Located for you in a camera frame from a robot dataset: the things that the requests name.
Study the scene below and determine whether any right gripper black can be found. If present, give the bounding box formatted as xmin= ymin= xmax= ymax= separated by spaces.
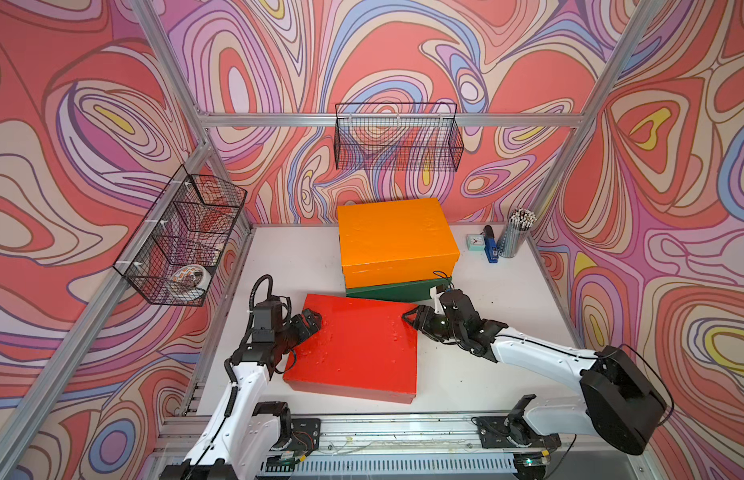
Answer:
xmin=401 ymin=305 xmax=464 ymax=342

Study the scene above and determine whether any green shoebox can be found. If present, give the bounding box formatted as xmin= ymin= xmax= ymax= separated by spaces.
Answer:
xmin=346 ymin=277 xmax=452 ymax=303

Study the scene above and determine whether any red shoebox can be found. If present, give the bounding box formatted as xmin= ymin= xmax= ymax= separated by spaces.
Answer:
xmin=284 ymin=294 xmax=419 ymax=404

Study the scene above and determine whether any orange shoebox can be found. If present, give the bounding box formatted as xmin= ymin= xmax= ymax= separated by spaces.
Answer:
xmin=337 ymin=198 xmax=460 ymax=289

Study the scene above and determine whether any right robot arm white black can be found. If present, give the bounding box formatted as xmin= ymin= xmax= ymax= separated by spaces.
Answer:
xmin=402 ymin=289 xmax=669 ymax=456

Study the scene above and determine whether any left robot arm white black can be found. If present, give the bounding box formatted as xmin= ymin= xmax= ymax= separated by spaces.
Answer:
xmin=159 ymin=303 xmax=323 ymax=479

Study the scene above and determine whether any small teal box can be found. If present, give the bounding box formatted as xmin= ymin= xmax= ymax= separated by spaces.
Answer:
xmin=466 ymin=234 xmax=486 ymax=251

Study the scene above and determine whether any blue stapler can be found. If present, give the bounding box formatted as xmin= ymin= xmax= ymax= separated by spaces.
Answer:
xmin=482 ymin=225 xmax=499 ymax=264

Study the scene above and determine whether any tape roll in basket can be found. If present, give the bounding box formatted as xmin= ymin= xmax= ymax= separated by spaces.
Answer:
xmin=167 ymin=264 xmax=212 ymax=302

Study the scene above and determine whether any metal cup of pencils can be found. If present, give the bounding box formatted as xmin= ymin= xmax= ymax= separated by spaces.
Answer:
xmin=498 ymin=208 xmax=537 ymax=258

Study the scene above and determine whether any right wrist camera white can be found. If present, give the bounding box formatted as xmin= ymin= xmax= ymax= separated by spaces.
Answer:
xmin=430 ymin=285 xmax=446 ymax=309

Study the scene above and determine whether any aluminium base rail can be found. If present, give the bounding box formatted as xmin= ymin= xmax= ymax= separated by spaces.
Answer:
xmin=146 ymin=408 xmax=657 ymax=479

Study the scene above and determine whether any black wire basket left wall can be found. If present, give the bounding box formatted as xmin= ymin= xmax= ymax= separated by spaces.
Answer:
xmin=113 ymin=166 xmax=247 ymax=307

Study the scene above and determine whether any black wire basket wall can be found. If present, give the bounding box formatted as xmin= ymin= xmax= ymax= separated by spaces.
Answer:
xmin=334 ymin=100 xmax=464 ymax=173
xmin=113 ymin=166 xmax=247 ymax=307

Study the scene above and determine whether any black wire basket back wall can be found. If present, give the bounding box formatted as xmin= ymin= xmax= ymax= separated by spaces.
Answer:
xmin=334 ymin=100 xmax=464 ymax=173

